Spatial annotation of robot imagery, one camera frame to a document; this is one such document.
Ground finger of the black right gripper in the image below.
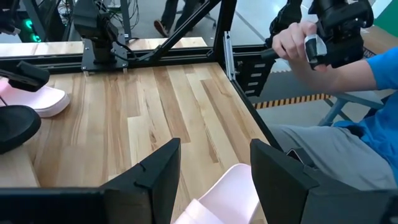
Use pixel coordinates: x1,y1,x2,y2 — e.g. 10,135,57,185
0,60,50,93

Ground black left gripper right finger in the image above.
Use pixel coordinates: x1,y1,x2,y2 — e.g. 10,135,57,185
250,139,398,224

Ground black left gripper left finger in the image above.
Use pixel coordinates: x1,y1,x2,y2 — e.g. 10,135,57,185
0,138,182,224

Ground pink slide sandal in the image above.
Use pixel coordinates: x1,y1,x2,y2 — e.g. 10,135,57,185
0,77,71,119
173,163,262,224

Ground black slide sandal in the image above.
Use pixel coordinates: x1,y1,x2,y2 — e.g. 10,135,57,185
0,105,42,155

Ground black smartphone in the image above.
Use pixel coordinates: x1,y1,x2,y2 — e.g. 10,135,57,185
285,148,305,165

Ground black device green lights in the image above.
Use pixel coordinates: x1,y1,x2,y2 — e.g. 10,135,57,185
18,17,43,44

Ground person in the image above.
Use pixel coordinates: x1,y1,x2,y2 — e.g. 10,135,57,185
154,0,203,38
267,46,398,191

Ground yellow black hazard strip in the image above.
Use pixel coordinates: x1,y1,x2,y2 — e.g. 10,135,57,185
252,93,333,110

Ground grey chair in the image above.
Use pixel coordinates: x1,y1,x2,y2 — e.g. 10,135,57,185
317,92,386,127

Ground black vented box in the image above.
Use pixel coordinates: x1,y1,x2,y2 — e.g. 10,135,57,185
238,58,277,98

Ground person's hand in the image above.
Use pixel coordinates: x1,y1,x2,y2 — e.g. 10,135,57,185
272,21,329,74

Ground black aluminium table frame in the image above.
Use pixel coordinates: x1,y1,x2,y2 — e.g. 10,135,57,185
0,0,284,152

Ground silver aluminium bracket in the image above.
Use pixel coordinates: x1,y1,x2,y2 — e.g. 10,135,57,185
222,30,236,82

